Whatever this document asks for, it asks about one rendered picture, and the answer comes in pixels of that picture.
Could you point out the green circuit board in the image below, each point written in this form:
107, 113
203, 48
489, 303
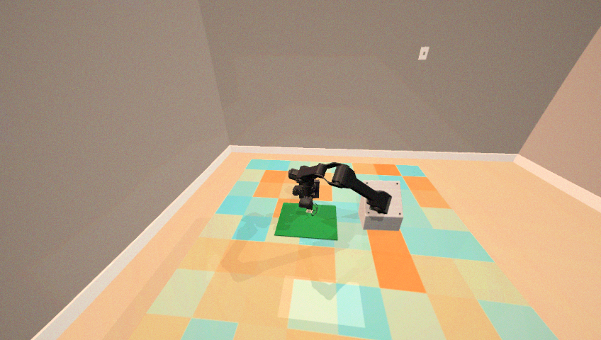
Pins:
299, 222

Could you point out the black square cooling fan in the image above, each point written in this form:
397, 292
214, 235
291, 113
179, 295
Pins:
317, 182

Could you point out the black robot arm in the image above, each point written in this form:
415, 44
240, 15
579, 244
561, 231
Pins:
344, 177

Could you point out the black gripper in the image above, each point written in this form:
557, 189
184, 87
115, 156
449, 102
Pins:
307, 201

